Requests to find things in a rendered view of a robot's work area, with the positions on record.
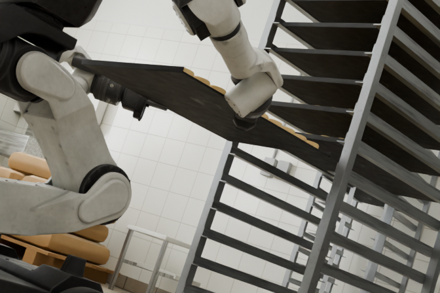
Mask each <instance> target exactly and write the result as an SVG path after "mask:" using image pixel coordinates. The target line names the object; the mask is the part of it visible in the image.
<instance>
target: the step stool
mask: <svg viewBox="0 0 440 293"><path fill-rule="evenodd" d="M127 228H128V229H129V230H128V233H127V236H126V239H125V241H124V244H123V247H122V250H121V252H120V256H119V259H118V262H117V264H116V267H115V270H114V273H113V276H112V278H111V282H110V284H109V287H108V289H110V290H113V289H114V286H115V283H116V280H117V277H118V275H119V271H120V268H121V265H122V263H123V262H124V263H126V264H130V265H132V266H136V267H140V268H142V269H146V270H148V271H152V272H153V273H152V275H151V279H150V281H149V285H148V287H147V291H146V293H153V291H154V289H155V285H156V282H157V279H158V276H162V277H165V278H168V279H172V280H175V281H178V282H179V279H180V275H176V274H174V273H171V272H169V271H165V270H163V269H160V266H161V263H162V260H163V257H164V254H165V252H166V249H167V246H168V243H171V244H174V245H177V246H180V247H184V248H186V249H190V247H191V245H190V244H187V243H184V242H182V241H179V240H176V239H174V238H171V237H168V236H166V235H162V234H159V233H156V232H152V231H149V230H146V229H143V228H139V227H137V226H133V225H130V224H129V225H128V227H127ZM134 231H135V232H139V233H142V234H144V235H148V236H149V237H153V238H155V239H159V240H161V241H163V244H162V247H161V250H160V252H159V255H158V258H157V261H156V264H155V267H154V266H150V265H147V264H144V263H141V262H138V261H135V260H134V261H133V262H132V261H129V260H126V259H124V257H125V254H126V251H127V249H128V246H129V243H130V240H131V238H132V234H133V232H134ZM200 284H201V283H199V282H196V281H193V282H192V285H193V286H197V287H200Z"/></svg>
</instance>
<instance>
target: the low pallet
mask: <svg viewBox="0 0 440 293"><path fill-rule="evenodd" d="M0 243H1V244H4V245H6V246H8V247H11V248H13V249H16V252H17V254H18V256H21V257H23V259H22V261H24V262H26V263H29V264H31V265H34V266H41V265H42V264H46V265H48V266H52V267H56V268H59V269H60V268H61V266H62V265H63V263H64V261H65V259H66V258H67V256H64V255H61V254H57V253H54V252H50V251H47V250H44V249H41V248H39V247H35V246H33V245H30V244H27V243H25V242H22V241H19V240H17V239H14V238H13V237H12V236H11V235H7V234H3V233H2V234H1V239H0ZM113 273H114V271H113V270H111V269H107V268H105V267H102V266H98V265H95V264H91V263H88V262H87V263H86V265H85V269H84V275H83V277H85V278H87V279H90V280H92V281H95V282H98V283H102V284H106V282H107V278H108V276H109V274H113Z"/></svg>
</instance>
